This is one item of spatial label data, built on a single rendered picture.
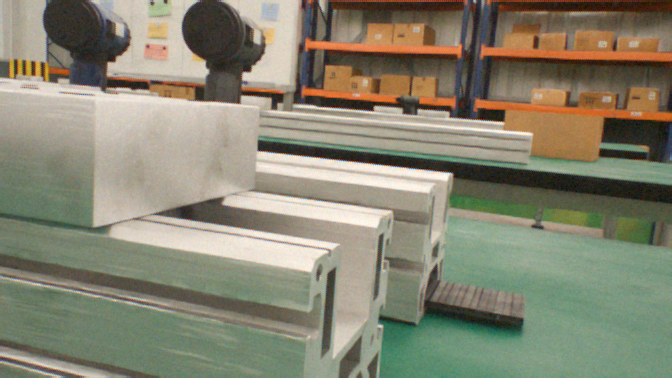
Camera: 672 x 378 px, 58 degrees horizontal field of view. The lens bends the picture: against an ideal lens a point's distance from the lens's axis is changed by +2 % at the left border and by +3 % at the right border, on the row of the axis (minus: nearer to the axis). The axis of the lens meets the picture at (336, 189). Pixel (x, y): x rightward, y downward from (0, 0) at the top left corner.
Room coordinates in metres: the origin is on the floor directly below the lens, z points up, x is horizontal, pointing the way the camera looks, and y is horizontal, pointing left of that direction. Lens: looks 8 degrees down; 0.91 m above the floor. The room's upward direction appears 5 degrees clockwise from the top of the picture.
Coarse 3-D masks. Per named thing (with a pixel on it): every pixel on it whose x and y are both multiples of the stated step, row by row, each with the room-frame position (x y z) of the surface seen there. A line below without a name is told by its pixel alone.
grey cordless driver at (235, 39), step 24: (216, 0) 0.59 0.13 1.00; (192, 24) 0.59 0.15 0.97; (216, 24) 0.59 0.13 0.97; (240, 24) 0.61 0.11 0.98; (192, 48) 0.60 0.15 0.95; (216, 48) 0.59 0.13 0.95; (240, 48) 0.61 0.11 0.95; (264, 48) 0.72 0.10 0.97; (216, 72) 0.62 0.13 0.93; (240, 72) 0.65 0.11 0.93; (216, 96) 0.62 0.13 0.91; (240, 96) 0.65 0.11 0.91
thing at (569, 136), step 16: (160, 96) 4.93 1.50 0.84; (176, 96) 4.87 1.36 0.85; (192, 96) 5.02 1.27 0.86; (512, 112) 2.12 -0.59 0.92; (528, 112) 2.09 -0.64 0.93; (512, 128) 2.11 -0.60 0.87; (528, 128) 2.09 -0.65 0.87; (544, 128) 2.06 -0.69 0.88; (560, 128) 2.04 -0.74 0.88; (576, 128) 2.02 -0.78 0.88; (592, 128) 2.00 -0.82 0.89; (544, 144) 2.06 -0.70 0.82; (560, 144) 2.04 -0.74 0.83; (576, 144) 2.02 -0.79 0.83; (592, 144) 2.00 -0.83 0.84; (592, 160) 1.99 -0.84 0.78
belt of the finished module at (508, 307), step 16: (432, 288) 0.39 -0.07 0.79; (448, 288) 0.39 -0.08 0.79; (464, 288) 0.40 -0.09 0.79; (480, 288) 0.40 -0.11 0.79; (432, 304) 0.36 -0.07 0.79; (448, 304) 0.36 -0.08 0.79; (464, 304) 0.36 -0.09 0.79; (480, 304) 0.37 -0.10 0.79; (496, 304) 0.37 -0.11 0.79; (512, 304) 0.37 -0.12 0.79; (512, 320) 0.35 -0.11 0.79
